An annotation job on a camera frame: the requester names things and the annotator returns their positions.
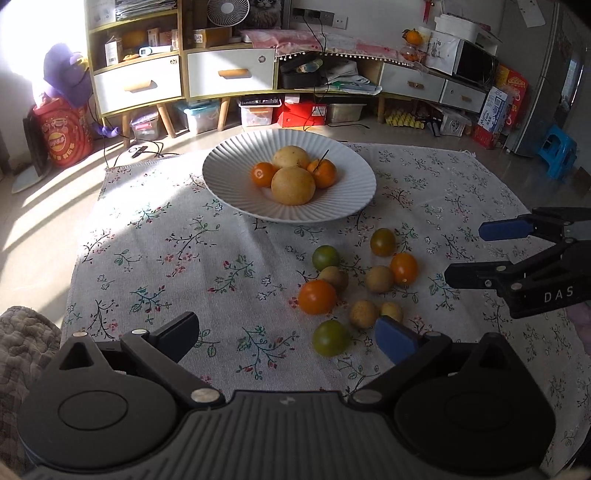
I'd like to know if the brown kiwi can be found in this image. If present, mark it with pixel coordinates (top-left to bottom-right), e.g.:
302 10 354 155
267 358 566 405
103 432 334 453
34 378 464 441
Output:
349 300 380 329
381 302 404 323
365 265 394 294
318 266 349 293

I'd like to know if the green-orange tomato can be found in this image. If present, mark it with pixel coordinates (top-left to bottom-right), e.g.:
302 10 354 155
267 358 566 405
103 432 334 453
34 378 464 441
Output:
370 228 397 257

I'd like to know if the green tomato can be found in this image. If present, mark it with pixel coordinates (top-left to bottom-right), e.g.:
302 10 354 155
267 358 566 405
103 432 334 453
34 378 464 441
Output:
312 320 351 357
312 245 341 272

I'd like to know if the orange tangerine with stem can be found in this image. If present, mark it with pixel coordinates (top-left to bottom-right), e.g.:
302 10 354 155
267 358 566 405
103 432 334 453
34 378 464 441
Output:
307 150 338 189

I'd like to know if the small orange tangerine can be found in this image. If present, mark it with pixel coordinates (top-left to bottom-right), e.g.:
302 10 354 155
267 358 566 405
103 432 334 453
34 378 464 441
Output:
250 162 277 188

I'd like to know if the green tomato front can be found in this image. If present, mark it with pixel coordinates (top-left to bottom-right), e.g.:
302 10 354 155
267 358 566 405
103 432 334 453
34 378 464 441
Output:
312 320 351 357

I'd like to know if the blue plastic stool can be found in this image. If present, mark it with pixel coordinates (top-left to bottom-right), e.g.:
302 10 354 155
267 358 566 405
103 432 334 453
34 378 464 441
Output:
538 124 577 180

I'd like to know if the large orange tomato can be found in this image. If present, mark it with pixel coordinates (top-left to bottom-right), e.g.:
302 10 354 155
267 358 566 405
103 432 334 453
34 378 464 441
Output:
297 279 338 315

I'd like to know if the floral tablecloth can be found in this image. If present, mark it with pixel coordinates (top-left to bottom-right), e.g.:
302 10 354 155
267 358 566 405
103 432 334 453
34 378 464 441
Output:
62 144 590 472

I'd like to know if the beige knitted cushion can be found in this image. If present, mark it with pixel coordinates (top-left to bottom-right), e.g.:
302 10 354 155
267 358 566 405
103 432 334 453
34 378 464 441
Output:
1 306 61 479

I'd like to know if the white microwave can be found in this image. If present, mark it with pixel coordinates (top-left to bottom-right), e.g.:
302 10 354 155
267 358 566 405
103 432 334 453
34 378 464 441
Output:
425 31 498 87

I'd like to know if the white ribbed plate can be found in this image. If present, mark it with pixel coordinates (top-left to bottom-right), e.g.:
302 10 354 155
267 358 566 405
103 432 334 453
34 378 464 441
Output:
202 130 377 223

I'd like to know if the large yellow fruit front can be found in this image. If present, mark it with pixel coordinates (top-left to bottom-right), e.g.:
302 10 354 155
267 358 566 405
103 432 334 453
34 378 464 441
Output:
271 167 315 206

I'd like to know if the large yellow fruit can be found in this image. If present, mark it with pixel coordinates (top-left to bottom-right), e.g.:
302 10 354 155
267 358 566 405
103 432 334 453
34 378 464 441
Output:
271 145 311 169
271 167 315 206

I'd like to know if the large yellow fruit back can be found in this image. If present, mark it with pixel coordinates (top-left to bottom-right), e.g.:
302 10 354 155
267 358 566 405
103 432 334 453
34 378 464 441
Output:
271 145 311 169

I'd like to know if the red box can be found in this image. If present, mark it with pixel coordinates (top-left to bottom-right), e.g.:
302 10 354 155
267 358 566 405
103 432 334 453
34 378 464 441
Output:
276 101 327 128

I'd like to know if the red printed bag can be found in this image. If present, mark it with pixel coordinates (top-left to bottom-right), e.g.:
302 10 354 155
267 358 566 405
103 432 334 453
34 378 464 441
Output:
32 98 93 168

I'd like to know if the black flat heater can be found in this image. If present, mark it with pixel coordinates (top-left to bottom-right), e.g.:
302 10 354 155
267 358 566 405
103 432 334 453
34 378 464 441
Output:
23 109 50 177

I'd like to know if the long low wooden sideboard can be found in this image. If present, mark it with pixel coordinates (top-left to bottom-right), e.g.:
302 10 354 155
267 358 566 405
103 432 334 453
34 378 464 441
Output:
242 29 486 114

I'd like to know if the wooden drawer cabinet with fan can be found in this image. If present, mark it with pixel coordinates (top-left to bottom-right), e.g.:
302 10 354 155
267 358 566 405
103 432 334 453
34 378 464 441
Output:
177 1 277 131

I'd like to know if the purple plush toy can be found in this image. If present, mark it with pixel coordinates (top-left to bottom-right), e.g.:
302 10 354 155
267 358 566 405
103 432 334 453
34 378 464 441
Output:
42 43 119 139

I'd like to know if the wooden shelf cabinet left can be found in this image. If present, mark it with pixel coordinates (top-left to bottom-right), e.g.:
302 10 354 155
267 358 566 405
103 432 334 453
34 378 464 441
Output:
83 1 183 145

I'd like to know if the framed cat picture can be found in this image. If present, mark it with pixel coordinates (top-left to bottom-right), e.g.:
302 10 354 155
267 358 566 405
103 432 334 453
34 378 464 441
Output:
245 0 283 29

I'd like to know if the white desk fan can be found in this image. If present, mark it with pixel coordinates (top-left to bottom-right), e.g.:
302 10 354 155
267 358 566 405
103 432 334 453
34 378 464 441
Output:
206 0 250 27

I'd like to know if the black floor cable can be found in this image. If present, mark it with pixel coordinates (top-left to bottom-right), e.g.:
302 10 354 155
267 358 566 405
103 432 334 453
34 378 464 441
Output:
102 98 181 169

